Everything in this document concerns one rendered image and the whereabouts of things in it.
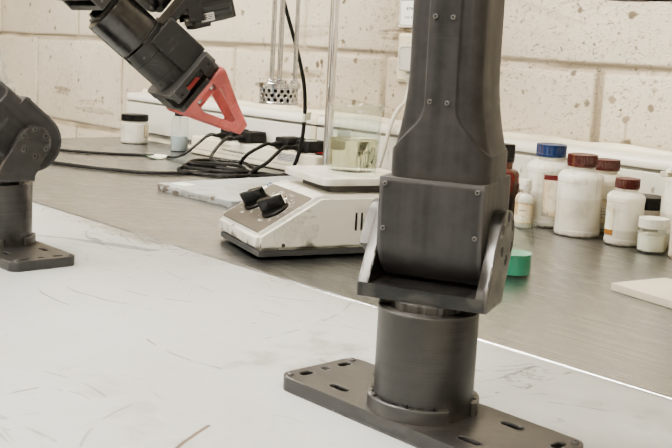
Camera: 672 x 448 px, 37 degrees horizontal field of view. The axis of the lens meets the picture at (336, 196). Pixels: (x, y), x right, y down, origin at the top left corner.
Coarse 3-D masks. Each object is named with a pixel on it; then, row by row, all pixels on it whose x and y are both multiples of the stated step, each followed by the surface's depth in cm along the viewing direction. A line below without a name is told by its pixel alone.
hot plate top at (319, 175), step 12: (288, 168) 121; (300, 168) 120; (312, 168) 121; (324, 168) 122; (312, 180) 115; (324, 180) 112; (336, 180) 113; (348, 180) 113; (360, 180) 114; (372, 180) 115
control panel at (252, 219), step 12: (276, 192) 119; (288, 192) 117; (240, 204) 120; (288, 204) 113; (300, 204) 112; (228, 216) 118; (240, 216) 117; (252, 216) 115; (276, 216) 112; (252, 228) 111; (264, 228) 110
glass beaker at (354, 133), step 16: (336, 112) 116; (352, 112) 115; (368, 112) 115; (336, 128) 116; (352, 128) 115; (368, 128) 115; (336, 144) 116; (352, 144) 115; (368, 144) 116; (336, 160) 116; (352, 160) 116; (368, 160) 116
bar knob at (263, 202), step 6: (264, 198) 113; (270, 198) 112; (276, 198) 112; (282, 198) 112; (258, 204) 113; (264, 204) 113; (270, 204) 113; (276, 204) 112; (282, 204) 112; (264, 210) 113; (270, 210) 113; (276, 210) 112; (282, 210) 112; (264, 216) 112; (270, 216) 112
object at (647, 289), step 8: (664, 176) 101; (640, 280) 106; (648, 280) 106; (656, 280) 106; (664, 280) 106; (616, 288) 103; (624, 288) 102; (632, 288) 102; (640, 288) 102; (648, 288) 102; (656, 288) 102; (664, 288) 103; (632, 296) 102; (640, 296) 101; (648, 296) 100; (656, 296) 99; (664, 296) 99; (664, 304) 98
